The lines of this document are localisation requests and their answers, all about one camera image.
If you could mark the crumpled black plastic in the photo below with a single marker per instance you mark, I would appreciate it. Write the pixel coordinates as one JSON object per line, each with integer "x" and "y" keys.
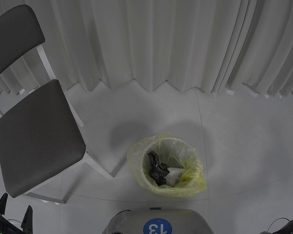
{"x": 158, "y": 172}

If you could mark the white trash bin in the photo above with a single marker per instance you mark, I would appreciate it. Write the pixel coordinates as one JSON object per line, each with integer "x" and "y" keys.
{"x": 166, "y": 145}

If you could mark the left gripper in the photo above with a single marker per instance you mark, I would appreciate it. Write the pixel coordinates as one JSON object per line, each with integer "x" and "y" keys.
{"x": 0, "y": 224}

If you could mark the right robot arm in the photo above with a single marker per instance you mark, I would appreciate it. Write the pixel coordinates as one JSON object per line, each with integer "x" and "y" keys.
{"x": 287, "y": 228}

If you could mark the yellow plastic bag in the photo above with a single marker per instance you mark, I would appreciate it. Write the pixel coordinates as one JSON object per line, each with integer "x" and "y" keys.
{"x": 135, "y": 155}

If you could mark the white curtain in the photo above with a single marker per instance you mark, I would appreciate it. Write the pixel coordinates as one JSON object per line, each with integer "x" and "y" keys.
{"x": 278, "y": 45}
{"x": 136, "y": 33}

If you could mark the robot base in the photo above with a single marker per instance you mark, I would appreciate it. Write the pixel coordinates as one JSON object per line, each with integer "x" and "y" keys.
{"x": 161, "y": 222}

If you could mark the clear printed wrapper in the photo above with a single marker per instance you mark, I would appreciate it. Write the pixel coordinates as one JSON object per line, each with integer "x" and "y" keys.
{"x": 173, "y": 177}

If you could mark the grey padded white-framed chair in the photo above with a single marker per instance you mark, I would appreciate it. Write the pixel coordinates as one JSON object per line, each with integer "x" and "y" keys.
{"x": 39, "y": 135}

